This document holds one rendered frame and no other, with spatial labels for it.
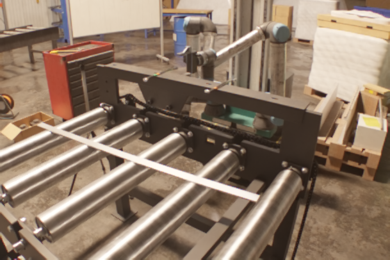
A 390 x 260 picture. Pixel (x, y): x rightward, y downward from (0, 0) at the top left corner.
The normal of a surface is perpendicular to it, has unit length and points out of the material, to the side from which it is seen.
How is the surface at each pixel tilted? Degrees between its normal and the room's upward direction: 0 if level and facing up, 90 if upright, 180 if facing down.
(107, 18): 90
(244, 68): 90
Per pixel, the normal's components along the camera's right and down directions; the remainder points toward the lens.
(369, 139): -0.54, 0.35
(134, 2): 0.49, 0.35
